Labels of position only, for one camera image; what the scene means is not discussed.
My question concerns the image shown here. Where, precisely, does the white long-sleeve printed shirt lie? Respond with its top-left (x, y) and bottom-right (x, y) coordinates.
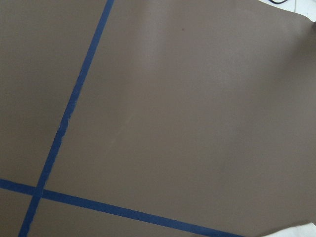
top-left (267, 222), bottom-right (316, 237)

